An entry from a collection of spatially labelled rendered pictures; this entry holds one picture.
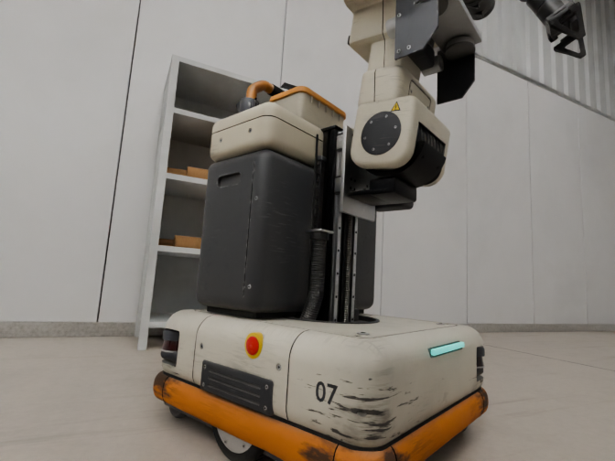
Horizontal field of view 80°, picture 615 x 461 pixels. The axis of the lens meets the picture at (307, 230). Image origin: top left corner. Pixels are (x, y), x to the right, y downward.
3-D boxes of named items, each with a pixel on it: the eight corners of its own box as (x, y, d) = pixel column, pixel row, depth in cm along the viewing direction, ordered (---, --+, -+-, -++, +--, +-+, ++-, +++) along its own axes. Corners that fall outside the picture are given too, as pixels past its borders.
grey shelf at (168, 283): (134, 336, 217) (163, 90, 239) (275, 334, 257) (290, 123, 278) (137, 350, 178) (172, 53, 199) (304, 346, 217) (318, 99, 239)
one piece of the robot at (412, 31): (376, 63, 86) (379, -20, 89) (425, 110, 107) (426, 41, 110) (446, 37, 76) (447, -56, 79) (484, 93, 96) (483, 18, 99)
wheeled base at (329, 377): (145, 404, 96) (156, 306, 99) (304, 369, 144) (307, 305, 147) (372, 527, 53) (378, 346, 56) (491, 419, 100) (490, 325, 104)
